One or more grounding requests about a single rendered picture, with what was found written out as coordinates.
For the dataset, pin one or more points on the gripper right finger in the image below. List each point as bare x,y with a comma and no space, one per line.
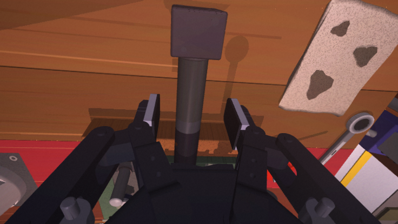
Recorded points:
311,174

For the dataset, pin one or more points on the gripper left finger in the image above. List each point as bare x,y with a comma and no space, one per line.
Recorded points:
77,168

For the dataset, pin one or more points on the green jack body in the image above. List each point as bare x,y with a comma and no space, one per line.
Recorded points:
107,202

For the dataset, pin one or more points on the dark grey jack column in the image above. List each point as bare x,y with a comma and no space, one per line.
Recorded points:
191,93

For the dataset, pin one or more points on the red mat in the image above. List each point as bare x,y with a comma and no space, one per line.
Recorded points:
46,158

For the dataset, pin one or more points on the grey round pin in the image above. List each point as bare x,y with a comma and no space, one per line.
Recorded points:
121,183

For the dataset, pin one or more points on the white box with yellow stripe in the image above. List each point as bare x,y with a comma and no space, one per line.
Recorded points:
373,180

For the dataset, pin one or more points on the grey plate with round disc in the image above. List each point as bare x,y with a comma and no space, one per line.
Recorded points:
12,174

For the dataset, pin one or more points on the dark blue box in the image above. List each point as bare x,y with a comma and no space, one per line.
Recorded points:
382,123

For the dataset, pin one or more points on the dark brown wooden sleeper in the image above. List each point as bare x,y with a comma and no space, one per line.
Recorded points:
214,130

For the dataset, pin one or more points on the beige stained rag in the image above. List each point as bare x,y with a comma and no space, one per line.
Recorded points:
342,56

